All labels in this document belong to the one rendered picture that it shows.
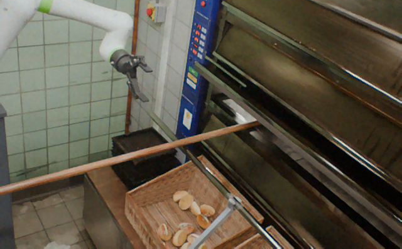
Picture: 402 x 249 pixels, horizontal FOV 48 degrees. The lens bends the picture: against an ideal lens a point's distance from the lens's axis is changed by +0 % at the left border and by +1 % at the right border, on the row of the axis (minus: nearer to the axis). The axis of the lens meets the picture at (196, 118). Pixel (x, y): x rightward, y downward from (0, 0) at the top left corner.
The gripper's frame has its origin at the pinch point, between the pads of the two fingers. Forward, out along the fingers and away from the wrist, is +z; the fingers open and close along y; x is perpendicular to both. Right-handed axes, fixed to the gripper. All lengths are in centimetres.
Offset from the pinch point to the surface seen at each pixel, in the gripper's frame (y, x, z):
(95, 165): 28.4, 24.2, 7.6
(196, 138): 28.0, -24.8, 6.9
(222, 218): 38, -13, 46
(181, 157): 78, -52, -38
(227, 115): 31, -55, -9
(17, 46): 30, 22, -115
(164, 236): 86, -15, 8
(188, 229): 85, -28, 9
